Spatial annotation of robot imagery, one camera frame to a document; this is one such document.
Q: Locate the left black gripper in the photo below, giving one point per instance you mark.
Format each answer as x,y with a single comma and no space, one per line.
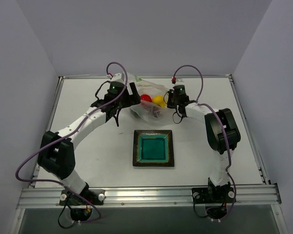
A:
126,99

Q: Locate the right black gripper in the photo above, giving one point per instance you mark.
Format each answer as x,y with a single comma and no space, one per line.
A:
171,101

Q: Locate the translucent plastic bag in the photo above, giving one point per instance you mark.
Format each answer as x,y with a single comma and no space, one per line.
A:
152,89

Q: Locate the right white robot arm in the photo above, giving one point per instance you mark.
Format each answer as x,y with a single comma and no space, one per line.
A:
222,132

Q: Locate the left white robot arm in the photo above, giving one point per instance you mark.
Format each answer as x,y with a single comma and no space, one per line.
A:
58,154

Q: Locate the red fake apple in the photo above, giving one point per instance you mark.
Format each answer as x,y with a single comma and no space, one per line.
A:
146,98

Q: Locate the yellow fake lemon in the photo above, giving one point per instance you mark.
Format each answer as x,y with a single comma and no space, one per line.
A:
159,100

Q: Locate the green fake fruit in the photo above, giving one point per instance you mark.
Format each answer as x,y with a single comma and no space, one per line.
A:
135,114

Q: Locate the dark purple fake fruit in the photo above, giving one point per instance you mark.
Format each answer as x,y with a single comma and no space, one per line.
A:
155,111

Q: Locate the teal square ceramic plate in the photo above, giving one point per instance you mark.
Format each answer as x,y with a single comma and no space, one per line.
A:
153,148

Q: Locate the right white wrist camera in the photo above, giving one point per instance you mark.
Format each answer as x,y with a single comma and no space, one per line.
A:
177,81

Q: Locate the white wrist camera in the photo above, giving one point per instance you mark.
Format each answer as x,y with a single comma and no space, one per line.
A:
118,77
177,81

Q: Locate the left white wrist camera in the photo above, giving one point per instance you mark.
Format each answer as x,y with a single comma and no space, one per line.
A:
118,77

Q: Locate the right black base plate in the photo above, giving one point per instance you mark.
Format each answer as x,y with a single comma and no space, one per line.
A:
210,195

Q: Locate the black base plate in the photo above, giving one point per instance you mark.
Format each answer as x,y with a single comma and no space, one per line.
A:
210,195
96,197

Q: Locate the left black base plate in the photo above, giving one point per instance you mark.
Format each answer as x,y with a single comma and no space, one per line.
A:
96,197

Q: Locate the aluminium mounting rail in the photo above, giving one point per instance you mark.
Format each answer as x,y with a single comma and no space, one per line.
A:
44,198

